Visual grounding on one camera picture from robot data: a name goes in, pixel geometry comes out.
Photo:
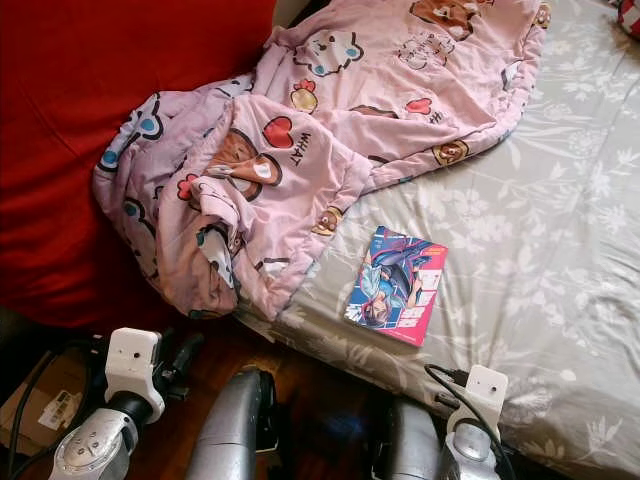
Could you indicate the silver left robot leg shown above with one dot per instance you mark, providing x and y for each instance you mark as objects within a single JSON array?
[{"x": 230, "y": 430}]

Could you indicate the pink cartoon print blanket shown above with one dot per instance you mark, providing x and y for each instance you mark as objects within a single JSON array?
[{"x": 360, "y": 105}]

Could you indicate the red white blue bolster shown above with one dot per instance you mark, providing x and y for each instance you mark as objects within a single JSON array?
[{"x": 630, "y": 18}]

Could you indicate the brown cardboard box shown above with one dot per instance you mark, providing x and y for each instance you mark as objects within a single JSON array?
[{"x": 45, "y": 400}]

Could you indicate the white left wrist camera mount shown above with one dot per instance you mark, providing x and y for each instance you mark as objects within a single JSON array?
[{"x": 133, "y": 368}]

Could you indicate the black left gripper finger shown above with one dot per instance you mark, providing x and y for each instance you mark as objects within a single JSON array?
[{"x": 188, "y": 350}]

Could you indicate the colourful comic book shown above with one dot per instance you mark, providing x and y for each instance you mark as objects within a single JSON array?
[{"x": 396, "y": 288}]

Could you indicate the large red cushion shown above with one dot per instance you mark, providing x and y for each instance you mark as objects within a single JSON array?
[{"x": 90, "y": 140}]

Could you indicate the silver right robot leg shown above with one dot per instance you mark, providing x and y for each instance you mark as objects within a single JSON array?
[{"x": 408, "y": 445}]

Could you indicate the silver robot leg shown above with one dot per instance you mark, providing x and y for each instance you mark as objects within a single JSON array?
[
  {"x": 408, "y": 445},
  {"x": 230, "y": 430}
]

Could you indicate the bed with grey floral sheet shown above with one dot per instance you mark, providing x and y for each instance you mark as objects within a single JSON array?
[{"x": 540, "y": 250}]

